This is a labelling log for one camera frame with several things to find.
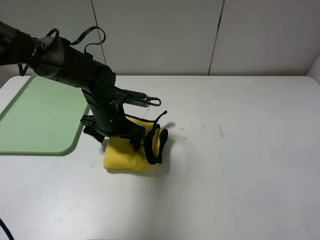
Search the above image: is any light green plastic tray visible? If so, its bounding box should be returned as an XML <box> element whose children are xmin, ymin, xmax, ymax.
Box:
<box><xmin>0</xmin><ymin>74</ymin><xmax>89</xmax><ymax>156</ymax></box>

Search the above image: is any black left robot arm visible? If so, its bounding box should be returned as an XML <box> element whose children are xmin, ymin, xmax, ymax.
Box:
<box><xmin>0</xmin><ymin>22</ymin><xmax>146</xmax><ymax>151</ymax></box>

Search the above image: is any clear tape strip on table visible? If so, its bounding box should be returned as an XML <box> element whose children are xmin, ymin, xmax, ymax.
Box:
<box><xmin>218</xmin><ymin>126</ymin><xmax>225</xmax><ymax>138</ymax></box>

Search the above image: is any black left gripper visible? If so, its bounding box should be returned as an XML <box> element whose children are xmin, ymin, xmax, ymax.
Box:
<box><xmin>80</xmin><ymin>87</ymin><xmax>146</xmax><ymax>151</ymax></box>

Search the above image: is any yellow towel with black trim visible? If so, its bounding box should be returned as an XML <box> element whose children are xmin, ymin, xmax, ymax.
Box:
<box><xmin>103</xmin><ymin>111</ymin><xmax>168</xmax><ymax>171</ymax></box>

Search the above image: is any black left camera cable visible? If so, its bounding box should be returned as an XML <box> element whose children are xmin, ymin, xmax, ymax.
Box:
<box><xmin>17</xmin><ymin>26</ymin><xmax>162</xmax><ymax>108</ymax></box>

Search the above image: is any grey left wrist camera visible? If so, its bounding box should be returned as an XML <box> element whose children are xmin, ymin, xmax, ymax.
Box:
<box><xmin>117</xmin><ymin>89</ymin><xmax>150</xmax><ymax>108</ymax></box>

